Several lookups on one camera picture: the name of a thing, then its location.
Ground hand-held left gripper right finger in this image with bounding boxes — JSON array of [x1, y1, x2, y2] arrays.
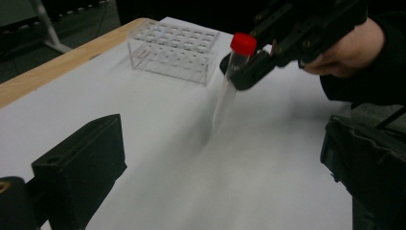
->
[[320, 115, 406, 230]]

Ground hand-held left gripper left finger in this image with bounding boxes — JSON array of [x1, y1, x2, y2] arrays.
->
[[31, 113, 127, 230]]

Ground red-capped clear test tube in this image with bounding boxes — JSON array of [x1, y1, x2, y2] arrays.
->
[[210, 32, 258, 135]]

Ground clear tubes with red caps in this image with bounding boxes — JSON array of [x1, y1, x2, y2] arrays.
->
[[127, 19, 221, 86]]

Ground white table sheet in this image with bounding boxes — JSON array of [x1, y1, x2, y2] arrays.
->
[[0, 16, 355, 230]]

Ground grey metal stand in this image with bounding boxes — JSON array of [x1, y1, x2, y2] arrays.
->
[[30, 0, 73, 54]]

